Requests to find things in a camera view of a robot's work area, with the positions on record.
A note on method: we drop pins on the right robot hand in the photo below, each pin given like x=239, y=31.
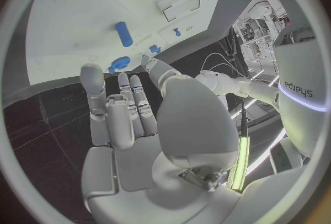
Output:
x=196, y=124

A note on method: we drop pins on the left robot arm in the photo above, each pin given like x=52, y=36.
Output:
x=258, y=90

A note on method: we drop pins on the white task board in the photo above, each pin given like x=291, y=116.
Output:
x=90, y=10

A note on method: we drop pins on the glowing light bar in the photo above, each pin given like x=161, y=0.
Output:
x=243, y=157

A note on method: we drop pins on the blue plug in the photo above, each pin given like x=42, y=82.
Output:
x=154, y=48

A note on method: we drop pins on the small blue peg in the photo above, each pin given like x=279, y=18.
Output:
x=177, y=32

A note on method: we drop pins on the blue gear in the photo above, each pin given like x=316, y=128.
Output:
x=120, y=62

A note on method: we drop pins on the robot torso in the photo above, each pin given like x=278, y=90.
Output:
x=294, y=66

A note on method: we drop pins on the long blue cylinder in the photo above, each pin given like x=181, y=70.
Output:
x=124, y=34

